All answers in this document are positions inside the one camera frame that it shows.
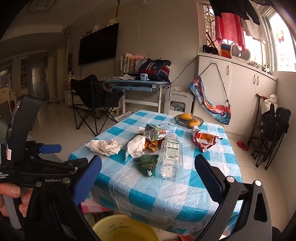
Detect red butterfly window sticker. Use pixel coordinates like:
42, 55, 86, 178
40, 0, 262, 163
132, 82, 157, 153
276, 28, 286, 43

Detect plush toys pile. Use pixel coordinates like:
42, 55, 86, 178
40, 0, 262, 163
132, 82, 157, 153
65, 72, 75, 90

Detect black bag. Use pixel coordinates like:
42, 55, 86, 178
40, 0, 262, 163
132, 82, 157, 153
202, 45, 219, 55

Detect black hanging cord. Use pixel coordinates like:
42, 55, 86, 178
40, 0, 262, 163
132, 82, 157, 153
198, 62, 232, 107

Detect orange picture box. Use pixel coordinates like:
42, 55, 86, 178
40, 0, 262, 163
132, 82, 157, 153
221, 44, 232, 58

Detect dark wire fruit bowl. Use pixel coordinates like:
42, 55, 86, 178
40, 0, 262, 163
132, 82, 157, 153
174, 114, 204, 128

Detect row of books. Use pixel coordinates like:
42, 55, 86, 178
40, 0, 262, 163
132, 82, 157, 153
120, 53, 139, 74

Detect white sack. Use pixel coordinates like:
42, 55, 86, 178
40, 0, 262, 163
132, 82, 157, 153
264, 94, 278, 112

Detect white tissue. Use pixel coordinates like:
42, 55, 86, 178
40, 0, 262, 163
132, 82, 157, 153
125, 135, 147, 162
85, 139, 122, 156

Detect printed drink carton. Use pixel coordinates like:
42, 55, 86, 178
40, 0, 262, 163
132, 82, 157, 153
142, 123, 167, 142

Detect wooden folding chair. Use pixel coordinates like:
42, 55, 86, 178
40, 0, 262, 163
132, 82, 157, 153
247, 93, 266, 149

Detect blue checkered plastic tablecloth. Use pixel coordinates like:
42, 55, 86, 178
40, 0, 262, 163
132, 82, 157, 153
68, 110, 243, 234

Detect black hanging garment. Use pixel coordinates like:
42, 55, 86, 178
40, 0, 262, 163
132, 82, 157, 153
209, 0, 263, 25

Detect orange fruit peel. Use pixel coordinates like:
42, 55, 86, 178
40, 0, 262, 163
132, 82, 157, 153
148, 141, 163, 152

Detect white window grille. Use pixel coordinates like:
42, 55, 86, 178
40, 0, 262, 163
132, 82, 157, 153
202, 3, 216, 40

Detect white television cabinet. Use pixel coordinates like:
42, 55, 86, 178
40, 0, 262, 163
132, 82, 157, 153
63, 89, 84, 107

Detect folded black chair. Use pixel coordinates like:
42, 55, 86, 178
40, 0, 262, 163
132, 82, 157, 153
251, 103, 292, 171

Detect loose white papers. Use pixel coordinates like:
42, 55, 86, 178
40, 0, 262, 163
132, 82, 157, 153
113, 74, 139, 80

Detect navy and red backpack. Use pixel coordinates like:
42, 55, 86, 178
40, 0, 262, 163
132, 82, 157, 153
138, 59, 173, 82

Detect pink checkered tablecloth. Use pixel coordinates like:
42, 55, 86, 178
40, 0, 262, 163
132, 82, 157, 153
80, 201, 112, 214

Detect yellow plastic bucket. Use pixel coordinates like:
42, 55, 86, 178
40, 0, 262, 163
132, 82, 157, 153
92, 214, 161, 241

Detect red snack packet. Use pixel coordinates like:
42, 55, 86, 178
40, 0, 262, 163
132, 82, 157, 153
191, 127, 218, 153

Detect person's left hand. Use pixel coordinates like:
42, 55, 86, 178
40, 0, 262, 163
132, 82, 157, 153
0, 183, 34, 218

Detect clear plastic bottle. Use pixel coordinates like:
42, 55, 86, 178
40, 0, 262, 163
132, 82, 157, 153
155, 133, 184, 181

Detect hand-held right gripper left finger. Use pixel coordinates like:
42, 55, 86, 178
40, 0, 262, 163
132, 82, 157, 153
28, 155, 102, 241

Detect blue study desk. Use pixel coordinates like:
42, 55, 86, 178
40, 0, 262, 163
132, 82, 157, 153
103, 77, 171, 122

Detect window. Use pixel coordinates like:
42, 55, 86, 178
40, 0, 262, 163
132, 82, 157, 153
264, 9, 296, 72

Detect small white trinkets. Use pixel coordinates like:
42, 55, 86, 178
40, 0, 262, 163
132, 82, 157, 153
246, 61, 271, 73

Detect light blue tissue pack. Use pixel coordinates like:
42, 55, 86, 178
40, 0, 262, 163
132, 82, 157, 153
157, 122, 176, 132

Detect black folding camp chair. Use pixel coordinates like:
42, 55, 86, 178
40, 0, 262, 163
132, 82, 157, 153
70, 75, 125, 137

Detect white hanging garment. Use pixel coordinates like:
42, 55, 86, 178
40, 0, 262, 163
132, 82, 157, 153
242, 19, 270, 42

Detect black wall television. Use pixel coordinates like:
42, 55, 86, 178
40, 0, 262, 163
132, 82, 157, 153
78, 22, 120, 66

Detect colourful hanging bag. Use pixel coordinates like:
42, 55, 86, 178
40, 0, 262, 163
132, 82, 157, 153
189, 76, 232, 126

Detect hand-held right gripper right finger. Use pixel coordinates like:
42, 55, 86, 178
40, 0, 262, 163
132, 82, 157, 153
194, 153, 274, 241

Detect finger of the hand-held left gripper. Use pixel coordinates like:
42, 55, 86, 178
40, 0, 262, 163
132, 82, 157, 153
25, 141, 62, 158
38, 157, 90, 173

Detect red hanging garment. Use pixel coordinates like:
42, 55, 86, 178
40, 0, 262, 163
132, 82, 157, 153
215, 13, 246, 52

